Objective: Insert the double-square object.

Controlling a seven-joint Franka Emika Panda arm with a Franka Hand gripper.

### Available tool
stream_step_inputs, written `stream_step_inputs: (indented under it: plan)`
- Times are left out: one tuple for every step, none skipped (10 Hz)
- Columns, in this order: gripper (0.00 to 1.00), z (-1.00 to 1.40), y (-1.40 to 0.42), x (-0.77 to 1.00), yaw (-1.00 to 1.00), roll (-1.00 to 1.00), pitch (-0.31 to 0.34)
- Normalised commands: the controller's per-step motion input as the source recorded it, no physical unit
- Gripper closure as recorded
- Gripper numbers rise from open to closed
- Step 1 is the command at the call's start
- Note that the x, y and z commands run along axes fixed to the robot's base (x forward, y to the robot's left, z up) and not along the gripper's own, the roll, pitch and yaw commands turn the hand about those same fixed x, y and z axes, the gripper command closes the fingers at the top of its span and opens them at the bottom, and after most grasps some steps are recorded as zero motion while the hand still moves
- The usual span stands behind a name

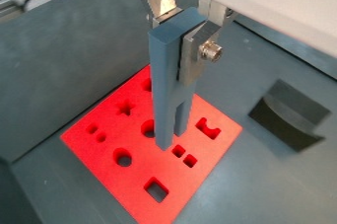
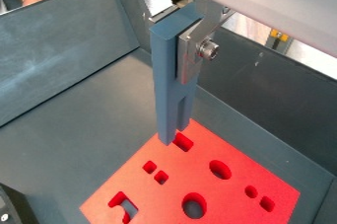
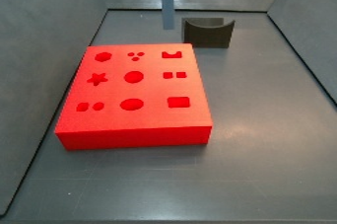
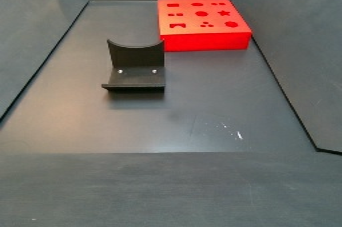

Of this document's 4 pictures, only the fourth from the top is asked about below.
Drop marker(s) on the black curved holder stand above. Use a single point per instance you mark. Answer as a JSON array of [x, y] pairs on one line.
[[137, 67]]

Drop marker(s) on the red shape-sorter block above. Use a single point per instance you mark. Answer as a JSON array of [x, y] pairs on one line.
[[199, 25]]

